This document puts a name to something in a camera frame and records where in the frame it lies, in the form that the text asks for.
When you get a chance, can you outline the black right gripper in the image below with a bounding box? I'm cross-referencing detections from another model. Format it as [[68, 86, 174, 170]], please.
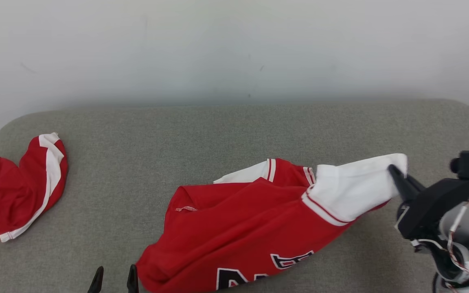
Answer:
[[388, 164, 469, 240]]

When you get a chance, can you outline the white red arm wire bundle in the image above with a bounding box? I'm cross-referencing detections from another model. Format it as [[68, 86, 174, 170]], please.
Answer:
[[412, 201, 469, 287]]

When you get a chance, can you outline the red shorts white stripe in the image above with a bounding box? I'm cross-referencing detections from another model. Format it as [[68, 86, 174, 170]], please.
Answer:
[[0, 132, 69, 243]]

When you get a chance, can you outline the red number 23 jersey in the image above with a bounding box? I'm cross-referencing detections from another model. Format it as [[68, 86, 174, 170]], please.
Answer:
[[136, 153, 408, 293]]

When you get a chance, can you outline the grey fabric sofa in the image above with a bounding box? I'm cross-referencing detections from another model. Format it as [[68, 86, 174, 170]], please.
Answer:
[[0, 99, 469, 293]]

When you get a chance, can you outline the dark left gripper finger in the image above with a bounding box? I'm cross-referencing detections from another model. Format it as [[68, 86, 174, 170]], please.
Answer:
[[88, 267, 104, 293], [127, 265, 139, 293]]

